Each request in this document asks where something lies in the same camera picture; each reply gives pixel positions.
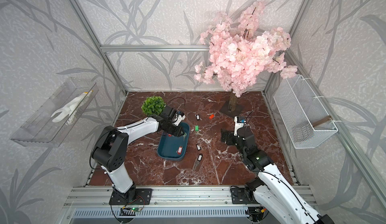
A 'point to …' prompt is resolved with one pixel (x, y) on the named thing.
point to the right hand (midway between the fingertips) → (229, 128)
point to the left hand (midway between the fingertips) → (182, 132)
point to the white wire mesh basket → (306, 123)
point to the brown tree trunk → (232, 103)
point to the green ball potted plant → (153, 105)
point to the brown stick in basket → (322, 120)
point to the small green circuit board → (135, 209)
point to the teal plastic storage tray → (174, 148)
